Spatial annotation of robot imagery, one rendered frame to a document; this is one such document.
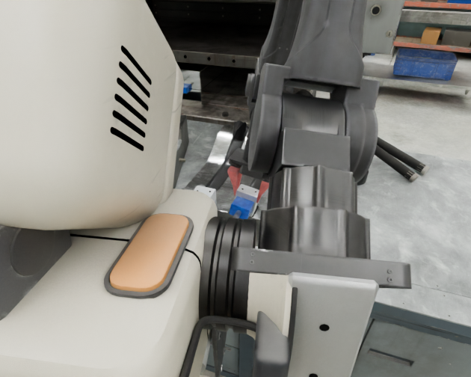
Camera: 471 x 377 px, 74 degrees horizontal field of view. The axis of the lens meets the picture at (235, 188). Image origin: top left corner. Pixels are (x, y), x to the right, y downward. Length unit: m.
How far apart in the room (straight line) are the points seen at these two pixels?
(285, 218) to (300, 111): 0.10
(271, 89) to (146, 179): 0.14
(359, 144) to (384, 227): 0.65
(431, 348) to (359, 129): 0.77
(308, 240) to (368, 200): 0.79
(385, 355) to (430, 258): 0.32
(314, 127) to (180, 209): 0.13
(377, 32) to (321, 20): 1.13
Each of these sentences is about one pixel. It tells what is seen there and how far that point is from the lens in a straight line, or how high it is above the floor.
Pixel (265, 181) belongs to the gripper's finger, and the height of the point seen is 1.00.
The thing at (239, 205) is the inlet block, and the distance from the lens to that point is 0.68.
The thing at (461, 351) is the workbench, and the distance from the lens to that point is 0.99.
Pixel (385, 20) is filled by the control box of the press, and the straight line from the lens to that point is 1.42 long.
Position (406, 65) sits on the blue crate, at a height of 0.37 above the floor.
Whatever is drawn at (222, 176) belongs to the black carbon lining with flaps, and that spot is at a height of 0.88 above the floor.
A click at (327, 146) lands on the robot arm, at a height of 1.25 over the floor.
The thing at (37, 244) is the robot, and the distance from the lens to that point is 0.20.
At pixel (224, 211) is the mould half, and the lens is 0.75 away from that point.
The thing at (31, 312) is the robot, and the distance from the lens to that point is 0.19.
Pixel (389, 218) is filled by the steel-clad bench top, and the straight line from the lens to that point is 0.96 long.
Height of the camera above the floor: 1.37
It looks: 36 degrees down
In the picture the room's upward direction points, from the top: straight up
